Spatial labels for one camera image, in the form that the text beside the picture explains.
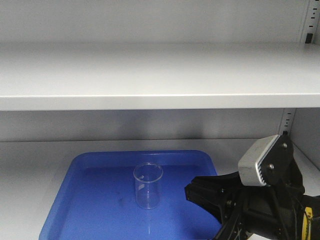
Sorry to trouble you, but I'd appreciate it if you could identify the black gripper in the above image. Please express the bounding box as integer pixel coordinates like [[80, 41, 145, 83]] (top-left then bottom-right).
[[184, 172, 304, 240]]

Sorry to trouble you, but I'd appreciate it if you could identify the clear 100ml glass beaker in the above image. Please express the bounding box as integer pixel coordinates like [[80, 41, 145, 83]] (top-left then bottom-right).
[[133, 162, 164, 210]]

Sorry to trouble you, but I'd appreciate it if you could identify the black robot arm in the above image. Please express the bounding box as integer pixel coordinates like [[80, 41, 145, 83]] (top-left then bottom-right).
[[184, 134, 320, 240]]

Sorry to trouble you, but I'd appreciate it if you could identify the grey cabinet shelf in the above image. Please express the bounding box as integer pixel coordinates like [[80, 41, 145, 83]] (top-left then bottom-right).
[[0, 43, 320, 111]]

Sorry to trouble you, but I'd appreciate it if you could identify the blue plastic tray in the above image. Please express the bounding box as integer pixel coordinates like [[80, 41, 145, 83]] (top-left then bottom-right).
[[39, 150, 221, 240]]

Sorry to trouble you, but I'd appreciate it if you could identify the black shelf clip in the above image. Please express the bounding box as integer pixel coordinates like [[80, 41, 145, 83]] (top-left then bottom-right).
[[304, 33, 313, 44]]

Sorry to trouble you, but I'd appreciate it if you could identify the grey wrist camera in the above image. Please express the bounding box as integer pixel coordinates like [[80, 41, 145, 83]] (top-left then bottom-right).
[[238, 134, 280, 187]]

